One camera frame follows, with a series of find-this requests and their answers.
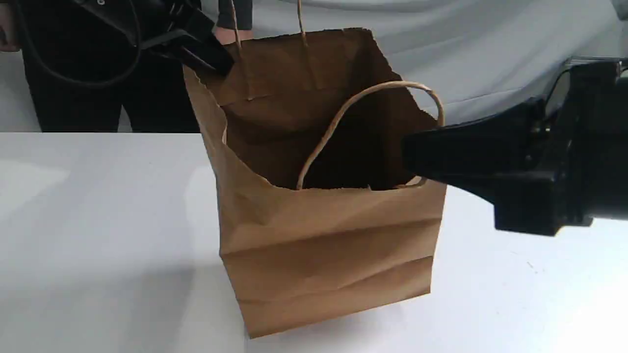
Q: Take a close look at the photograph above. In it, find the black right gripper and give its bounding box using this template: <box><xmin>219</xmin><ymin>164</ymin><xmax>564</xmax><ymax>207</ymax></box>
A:
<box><xmin>401</xmin><ymin>59</ymin><xmax>628</xmax><ymax>236</ymax></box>

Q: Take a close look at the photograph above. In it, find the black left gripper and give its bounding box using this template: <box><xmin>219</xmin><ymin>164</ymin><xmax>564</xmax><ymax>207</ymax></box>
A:
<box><xmin>74</xmin><ymin>0</ymin><xmax>234</xmax><ymax>76</ymax></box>

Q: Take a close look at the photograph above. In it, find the brown paper shopping bag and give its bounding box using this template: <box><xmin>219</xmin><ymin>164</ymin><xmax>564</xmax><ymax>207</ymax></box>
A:
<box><xmin>184</xmin><ymin>27</ymin><xmax>446</xmax><ymax>339</ymax></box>

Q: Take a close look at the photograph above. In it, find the person's bare hand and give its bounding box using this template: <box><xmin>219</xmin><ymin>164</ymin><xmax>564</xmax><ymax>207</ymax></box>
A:
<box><xmin>214</xmin><ymin>26</ymin><xmax>253</xmax><ymax>45</ymax></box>

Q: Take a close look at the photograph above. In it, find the person's black clothed torso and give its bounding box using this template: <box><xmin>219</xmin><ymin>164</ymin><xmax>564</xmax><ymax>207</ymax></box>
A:
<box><xmin>0</xmin><ymin>0</ymin><xmax>254</xmax><ymax>133</ymax></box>

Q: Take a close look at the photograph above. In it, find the grey backdrop cloth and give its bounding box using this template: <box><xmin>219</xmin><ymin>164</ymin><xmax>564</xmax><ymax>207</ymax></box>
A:
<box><xmin>1</xmin><ymin>0</ymin><xmax>627</xmax><ymax>132</ymax></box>

